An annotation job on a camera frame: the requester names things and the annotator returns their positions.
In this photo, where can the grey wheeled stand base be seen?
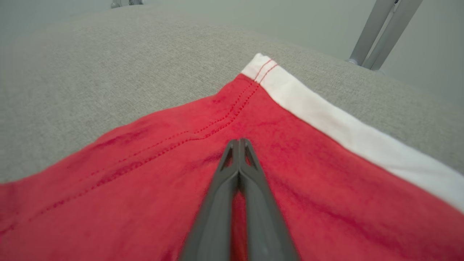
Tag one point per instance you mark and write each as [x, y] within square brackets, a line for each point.
[127, 3]

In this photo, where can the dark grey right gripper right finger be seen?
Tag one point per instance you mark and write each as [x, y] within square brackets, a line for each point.
[264, 217]

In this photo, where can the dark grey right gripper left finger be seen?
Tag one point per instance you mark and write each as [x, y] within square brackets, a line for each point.
[214, 217]

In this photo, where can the red shorts with white stripe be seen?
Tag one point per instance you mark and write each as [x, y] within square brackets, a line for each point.
[326, 188]

